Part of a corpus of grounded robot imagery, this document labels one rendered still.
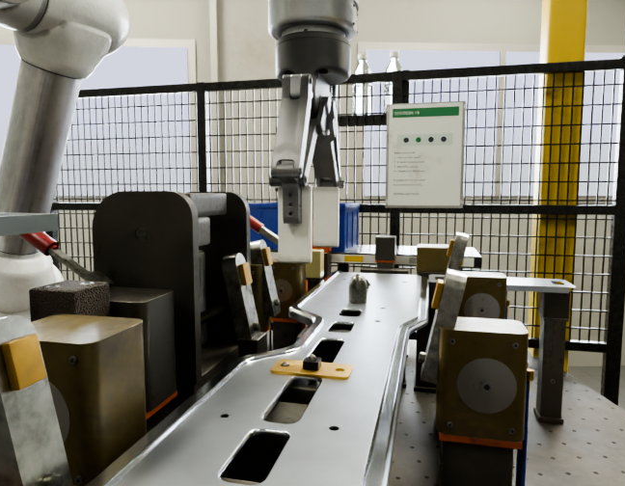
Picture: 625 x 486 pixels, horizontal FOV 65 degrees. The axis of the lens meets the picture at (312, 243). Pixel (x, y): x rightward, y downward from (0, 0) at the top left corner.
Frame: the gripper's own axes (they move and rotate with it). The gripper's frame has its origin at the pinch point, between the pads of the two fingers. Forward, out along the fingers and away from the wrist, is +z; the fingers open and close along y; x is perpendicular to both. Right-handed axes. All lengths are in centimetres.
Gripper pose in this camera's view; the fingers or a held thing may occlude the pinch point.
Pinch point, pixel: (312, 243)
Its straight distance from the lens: 50.4
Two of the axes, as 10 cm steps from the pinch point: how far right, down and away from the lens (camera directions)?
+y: 2.3, -1.0, 9.7
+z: 0.0, 9.9, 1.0
